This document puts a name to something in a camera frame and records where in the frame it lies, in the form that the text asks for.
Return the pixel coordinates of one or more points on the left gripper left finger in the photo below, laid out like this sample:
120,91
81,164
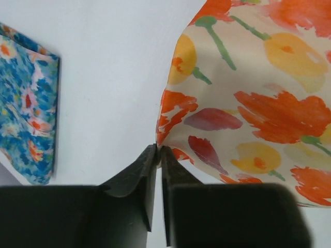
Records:
116,213

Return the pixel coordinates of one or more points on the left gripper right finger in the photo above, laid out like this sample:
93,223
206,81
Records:
227,215

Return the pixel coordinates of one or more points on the orange floral skirt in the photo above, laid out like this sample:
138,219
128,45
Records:
248,95

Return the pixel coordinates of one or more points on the blue floral skirt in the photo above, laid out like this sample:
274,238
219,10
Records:
29,90

